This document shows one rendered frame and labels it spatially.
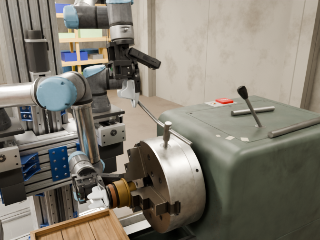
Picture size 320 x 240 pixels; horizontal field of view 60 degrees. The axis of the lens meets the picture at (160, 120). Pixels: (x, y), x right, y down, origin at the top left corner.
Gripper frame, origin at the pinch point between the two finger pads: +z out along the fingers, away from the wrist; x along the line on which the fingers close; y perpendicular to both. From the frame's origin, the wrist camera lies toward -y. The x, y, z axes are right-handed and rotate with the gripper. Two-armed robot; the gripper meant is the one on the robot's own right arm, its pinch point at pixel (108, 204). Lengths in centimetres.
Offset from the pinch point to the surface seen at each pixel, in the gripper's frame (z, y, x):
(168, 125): 3.0, -19.1, 23.2
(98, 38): -615, -172, 17
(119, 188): -0.9, -4.1, 3.6
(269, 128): 9, -56, 18
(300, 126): 15, -64, 19
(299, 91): -146, -288, -26
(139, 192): 1.8, -9.5, 2.2
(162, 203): 10.3, -13.1, 2.4
